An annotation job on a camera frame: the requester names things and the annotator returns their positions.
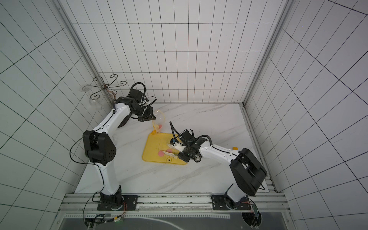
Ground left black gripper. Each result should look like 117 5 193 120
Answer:
132 104 157 122

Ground white metal tongs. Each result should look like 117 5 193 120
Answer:
160 142 194 163

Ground clear yellow resealable bag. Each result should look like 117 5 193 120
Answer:
152 110 166 134

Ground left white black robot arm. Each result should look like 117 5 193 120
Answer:
82 96 156 210

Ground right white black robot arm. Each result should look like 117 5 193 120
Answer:
170 135 267 210

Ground yellow plastic tray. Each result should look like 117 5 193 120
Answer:
142 132 187 165

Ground metal cup hanger stand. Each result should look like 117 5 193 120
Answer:
91 74 127 102

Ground clear glass cup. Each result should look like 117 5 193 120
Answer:
80 84 103 111

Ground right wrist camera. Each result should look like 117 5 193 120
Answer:
179 130 196 144

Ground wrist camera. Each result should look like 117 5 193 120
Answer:
127 89 144 104
179 130 196 144

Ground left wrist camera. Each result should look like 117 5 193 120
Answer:
127 89 144 104

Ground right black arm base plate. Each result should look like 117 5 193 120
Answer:
211 195 252 211

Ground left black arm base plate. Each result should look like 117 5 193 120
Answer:
97 195 138 211

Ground aluminium mounting rail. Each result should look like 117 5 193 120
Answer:
59 193 291 215

